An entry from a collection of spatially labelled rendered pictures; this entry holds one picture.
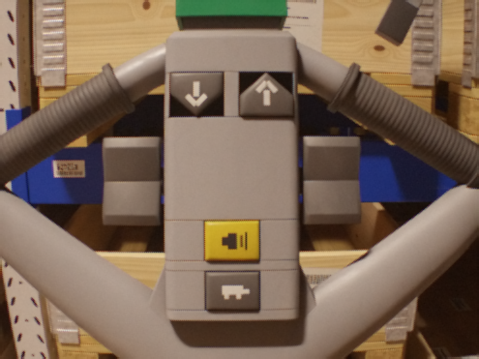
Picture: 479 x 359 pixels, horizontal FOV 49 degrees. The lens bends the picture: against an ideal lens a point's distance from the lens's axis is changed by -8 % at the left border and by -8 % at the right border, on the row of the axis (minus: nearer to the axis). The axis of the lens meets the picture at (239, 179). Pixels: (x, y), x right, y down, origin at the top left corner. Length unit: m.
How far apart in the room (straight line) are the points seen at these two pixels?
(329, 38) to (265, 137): 0.72
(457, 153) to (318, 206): 0.11
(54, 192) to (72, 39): 0.33
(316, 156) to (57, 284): 0.21
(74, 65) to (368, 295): 0.82
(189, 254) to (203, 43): 0.14
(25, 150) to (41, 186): 0.82
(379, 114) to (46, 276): 0.27
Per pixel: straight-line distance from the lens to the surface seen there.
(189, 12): 0.41
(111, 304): 0.41
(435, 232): 0.42
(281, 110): 0.38
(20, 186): 1.25
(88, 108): 0.40
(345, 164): 0.39
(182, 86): 0.38
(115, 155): 0.39
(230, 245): 0.38
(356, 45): 1.10
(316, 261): 1.16
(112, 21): 1.09
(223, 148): 0.38
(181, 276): 0.38
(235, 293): 0.38
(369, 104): 0.41
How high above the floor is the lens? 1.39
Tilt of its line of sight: 14 degrees down
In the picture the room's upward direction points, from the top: straight up
